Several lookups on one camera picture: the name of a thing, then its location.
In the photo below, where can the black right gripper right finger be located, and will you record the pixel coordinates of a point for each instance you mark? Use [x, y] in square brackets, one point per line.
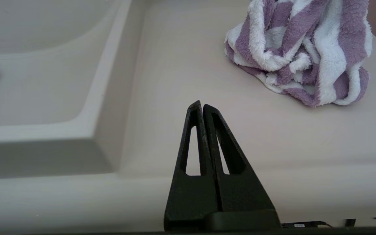
[246, 192]

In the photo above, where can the beige ceramic sink basin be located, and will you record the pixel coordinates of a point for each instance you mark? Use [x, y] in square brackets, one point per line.
[44, 81]

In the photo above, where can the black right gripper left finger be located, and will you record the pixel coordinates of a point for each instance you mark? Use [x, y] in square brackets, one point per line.
[191, 195]

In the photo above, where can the purple white striped towel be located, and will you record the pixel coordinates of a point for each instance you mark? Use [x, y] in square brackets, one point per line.
[299, 55]

